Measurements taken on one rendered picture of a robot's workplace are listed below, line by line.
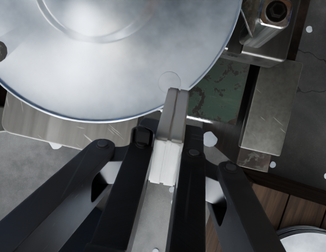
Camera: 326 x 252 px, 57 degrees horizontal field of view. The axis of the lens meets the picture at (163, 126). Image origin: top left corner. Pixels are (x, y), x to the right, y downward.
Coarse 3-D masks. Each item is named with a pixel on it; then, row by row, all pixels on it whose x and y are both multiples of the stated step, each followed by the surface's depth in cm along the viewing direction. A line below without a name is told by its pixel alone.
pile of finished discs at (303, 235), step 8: (280, 232) 72; (288, 232) 71; (296, 232) 70; (304, 232) 69; (312, 232) 69; (320, 232) 70; (280, 240) 70; (288, 240) 70; (296, 240) 70; (304, 240) 70; (312, 240) 69; (320, 240) 69; (288, 248) 70; (296, 248) 70; (304, 248) 70; (312, 248) 70; (320, 248) 69
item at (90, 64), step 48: (0, 0) 31; (48, 0) 30; (96, 0) 30; (144, 0) 30; (192, 0) 30; (240, 0) 29; (48, 48) 31; (96, 48) 31; (144, 48) 30; (192, 48) 30; (48, 96) 31; (96, 96) 31; (144, 96) 31
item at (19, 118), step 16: (16, 112) 31; (32, 112) 31; (16, 128) 31; (32, 128) 31; (48, 128) 31; (64, 128) 31; (80, 128) 31; (96, 128) 31; (112, 128) 31; (128, 128) 31; (64, 144) 31; (80, 144) 31; (128, 144) 31
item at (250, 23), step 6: (246, 0) 29; (252, 0) 29; (258, 0) 29; (246, 6) 29; (252, 6) 29; (258, 6) 29; (246, 12) 29; (252, 12) 29; (246, 18) 29; (252, 18) 29; (246, 24) 30; (252, 24) 29; (252, 30) 29; (252, 36) 29
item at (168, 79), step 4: (168, 72) 30; (172, 72) 30; (160, 76) 30; (164, 76) 30; (168, 76) 30; (172, 76) 30; (176, 76) 30; (160, 80) 30; (164, 80) 30; (168, 80) 30; (172, 80) 30; (176, 80) 30; (160, 84) 31; (164, 84) 30; (168, 84) 30; (172, 84) 30; (176, 84) 30; (160, 88) 31; (164, 88) 31; (164, 92) 31
